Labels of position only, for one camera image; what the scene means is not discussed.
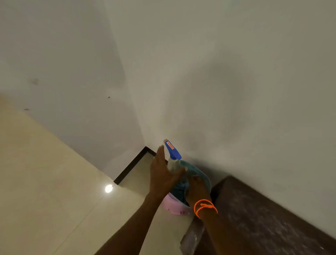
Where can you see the person's right hand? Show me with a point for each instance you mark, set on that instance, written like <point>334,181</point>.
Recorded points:
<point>197,190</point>

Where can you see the person's left hand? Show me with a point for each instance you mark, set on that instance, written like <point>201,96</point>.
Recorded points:
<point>161,178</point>

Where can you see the blue-topped spray bottle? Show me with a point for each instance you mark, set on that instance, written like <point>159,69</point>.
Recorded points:
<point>173,152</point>

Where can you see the dark wooden cabinet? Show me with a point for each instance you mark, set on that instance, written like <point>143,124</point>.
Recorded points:
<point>262,223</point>

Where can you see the person's left forearm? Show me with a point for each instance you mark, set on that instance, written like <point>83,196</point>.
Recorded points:
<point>131,231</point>

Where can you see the person's right forearm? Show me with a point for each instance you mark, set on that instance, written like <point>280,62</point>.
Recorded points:
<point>223,236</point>

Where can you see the teal plastic basket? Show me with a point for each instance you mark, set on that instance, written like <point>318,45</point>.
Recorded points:
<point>195,169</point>

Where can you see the pink plastic bin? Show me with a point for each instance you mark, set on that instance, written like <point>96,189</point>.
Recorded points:
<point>173,206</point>

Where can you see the black skirting board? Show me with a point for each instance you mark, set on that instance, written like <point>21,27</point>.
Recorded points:
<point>131,165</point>

